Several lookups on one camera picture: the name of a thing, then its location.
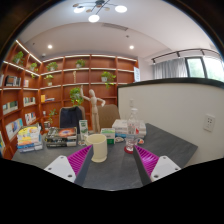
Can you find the brown chair back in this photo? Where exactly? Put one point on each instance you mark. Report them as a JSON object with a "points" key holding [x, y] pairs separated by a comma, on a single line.
{"points": [[107, 115]]}

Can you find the white wall socket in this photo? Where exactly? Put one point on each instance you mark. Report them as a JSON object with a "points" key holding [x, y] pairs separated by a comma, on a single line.
{"points": [[209, 123]]}

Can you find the white book stack right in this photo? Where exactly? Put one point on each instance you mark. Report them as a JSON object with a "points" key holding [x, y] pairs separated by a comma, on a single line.
{"points": [[120, 127]]}

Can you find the ceiling chandelier lamp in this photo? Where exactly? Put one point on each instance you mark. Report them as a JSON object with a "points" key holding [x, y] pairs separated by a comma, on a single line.
{"points": [[94, 7]]}

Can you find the dark book stack centre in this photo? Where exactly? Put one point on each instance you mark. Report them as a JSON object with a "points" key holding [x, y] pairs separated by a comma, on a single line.
{"points": [[61, 137]]}

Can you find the colourful book stack left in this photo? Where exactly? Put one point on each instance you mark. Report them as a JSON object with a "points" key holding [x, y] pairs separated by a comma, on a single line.
{"points": [[29, 139]]}

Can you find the dark blue office chair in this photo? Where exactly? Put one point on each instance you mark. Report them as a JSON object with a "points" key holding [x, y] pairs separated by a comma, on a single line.
{"points": [[70, 117]]}

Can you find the cream ceramic mug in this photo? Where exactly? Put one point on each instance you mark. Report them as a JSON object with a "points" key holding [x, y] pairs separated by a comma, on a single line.
{"points": [[99, 143]]}

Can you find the red round coaster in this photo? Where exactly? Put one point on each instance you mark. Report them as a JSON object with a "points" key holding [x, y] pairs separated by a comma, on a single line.
{"points": [[128, 150]]}

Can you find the wooden artist mannequin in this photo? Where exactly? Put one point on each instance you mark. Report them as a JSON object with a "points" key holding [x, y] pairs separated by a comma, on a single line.
{"points": [[95, 116]]}

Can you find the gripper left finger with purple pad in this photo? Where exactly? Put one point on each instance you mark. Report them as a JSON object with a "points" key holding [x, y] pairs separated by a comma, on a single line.
{"points": [[74, 167]]}

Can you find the green white milk carton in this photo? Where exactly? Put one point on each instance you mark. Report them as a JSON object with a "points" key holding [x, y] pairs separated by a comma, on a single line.
{"points": [[83, 126]]}

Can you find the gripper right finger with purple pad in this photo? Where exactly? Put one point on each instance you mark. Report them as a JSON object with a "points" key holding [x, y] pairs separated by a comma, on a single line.
{"points": [[152, 167]]}

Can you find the potted trailing plant centre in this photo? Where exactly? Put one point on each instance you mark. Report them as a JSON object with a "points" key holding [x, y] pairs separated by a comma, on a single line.
{"points": [[75, 96]]}

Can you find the wooden wall bookshelf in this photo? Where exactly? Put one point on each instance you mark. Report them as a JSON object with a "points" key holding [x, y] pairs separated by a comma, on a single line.
{"points": [[33, 91]]}

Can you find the green white small box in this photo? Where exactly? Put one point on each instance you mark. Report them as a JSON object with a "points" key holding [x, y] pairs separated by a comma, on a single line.
{"points": [[110, 134]]}

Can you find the grey window curtain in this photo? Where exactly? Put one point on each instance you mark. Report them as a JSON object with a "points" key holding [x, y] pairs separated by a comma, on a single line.
{"points": [[175, 68]]}

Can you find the clear plastic water bottle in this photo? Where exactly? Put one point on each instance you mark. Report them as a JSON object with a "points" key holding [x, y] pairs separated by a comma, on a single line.
{"points": [[133, 125]]}

